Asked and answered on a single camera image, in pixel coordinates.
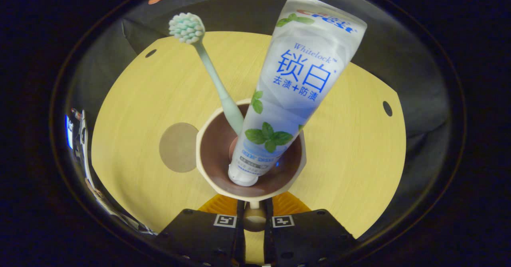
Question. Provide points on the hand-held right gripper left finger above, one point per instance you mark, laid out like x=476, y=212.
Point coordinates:
x=240, y=239

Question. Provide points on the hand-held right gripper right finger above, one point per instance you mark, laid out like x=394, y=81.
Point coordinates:
x=268, y=243

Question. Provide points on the beige cup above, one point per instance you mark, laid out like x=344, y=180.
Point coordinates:
x=215, y=155

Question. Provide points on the brown round coaster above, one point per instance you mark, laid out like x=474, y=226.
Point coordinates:
x=177, y=147

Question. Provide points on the white toothpaste tube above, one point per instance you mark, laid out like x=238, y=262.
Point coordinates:
x=295, y=83

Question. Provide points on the pale green toothbrush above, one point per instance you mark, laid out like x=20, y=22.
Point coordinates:
x=187, y=27

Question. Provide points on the black backdrop cloth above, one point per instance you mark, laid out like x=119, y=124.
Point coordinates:
x=419, y=99

